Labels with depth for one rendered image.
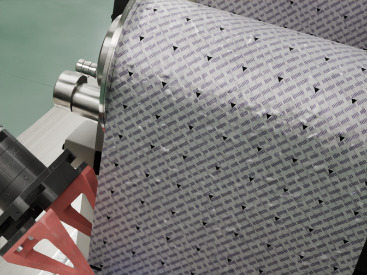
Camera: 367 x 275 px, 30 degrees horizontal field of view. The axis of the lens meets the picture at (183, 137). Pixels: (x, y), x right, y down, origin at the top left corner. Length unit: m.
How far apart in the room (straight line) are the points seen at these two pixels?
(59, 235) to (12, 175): 0.07
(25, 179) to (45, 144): 0.52
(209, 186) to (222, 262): 0.08
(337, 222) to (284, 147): 0.08
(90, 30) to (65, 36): 0.20
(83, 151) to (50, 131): 0.48
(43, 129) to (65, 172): 0.54
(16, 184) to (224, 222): 0.19
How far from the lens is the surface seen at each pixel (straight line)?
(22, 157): 0.64
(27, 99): 3.17
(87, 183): 0.66
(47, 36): 3.82
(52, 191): 0.62
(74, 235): 0.96
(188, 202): 0.60
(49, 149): 1.13
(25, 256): 0.64
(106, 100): 0.57
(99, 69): 0.60
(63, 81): 0.70
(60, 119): 1.22
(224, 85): 0.55
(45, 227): 0.60
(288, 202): 0.57
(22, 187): 0.63
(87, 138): 0.71
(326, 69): 0.55
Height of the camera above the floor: 1.51
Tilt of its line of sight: 30 degrees down
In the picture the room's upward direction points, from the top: 11 degrees clockwise
